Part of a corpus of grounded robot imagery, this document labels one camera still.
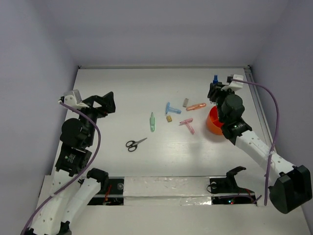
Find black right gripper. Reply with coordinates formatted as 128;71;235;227
207;82;235;123

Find grey eraser block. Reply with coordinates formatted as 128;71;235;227
183;98;189;107

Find black scissors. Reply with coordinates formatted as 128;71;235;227
125;138;147;152

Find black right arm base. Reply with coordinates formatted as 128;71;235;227
206;166;255;194

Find pink translucent pen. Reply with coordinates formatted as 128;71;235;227
179;118;195;135

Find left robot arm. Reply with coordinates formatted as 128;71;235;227
21;90;116;235

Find green translucent pen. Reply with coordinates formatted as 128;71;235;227
150;112;156;132

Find orange round divided container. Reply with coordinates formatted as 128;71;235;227
206;106;223;136

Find blue white glue bottle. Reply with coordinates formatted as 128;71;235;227
212;75;219;84

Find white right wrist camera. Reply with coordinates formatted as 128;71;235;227
221;74;244;92

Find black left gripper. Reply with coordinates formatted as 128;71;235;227
76;91;115;145

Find aluminium table edge rail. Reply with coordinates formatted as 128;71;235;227
244;65;273;147

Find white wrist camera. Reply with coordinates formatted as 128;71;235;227
58;90;89;110
221;74;244;92

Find orange translucent pen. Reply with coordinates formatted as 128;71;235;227
186;103;206;111

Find blue translucent pen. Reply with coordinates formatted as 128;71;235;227
165;102;181;114

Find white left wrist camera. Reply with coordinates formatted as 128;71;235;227
58;90;89;110

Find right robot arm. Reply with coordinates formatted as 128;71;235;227
207;78;313;214

